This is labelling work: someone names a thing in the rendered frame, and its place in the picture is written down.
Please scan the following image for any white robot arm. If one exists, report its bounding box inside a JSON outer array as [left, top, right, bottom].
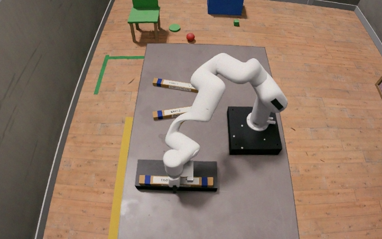
[[163, 53, 288, 182]]

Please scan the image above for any tan box with blue bands and white labels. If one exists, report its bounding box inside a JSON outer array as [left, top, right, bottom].
[[153, 106, 192, 120]]

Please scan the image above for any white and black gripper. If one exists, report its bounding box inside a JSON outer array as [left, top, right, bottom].
[[168, 176, 181, 193]]

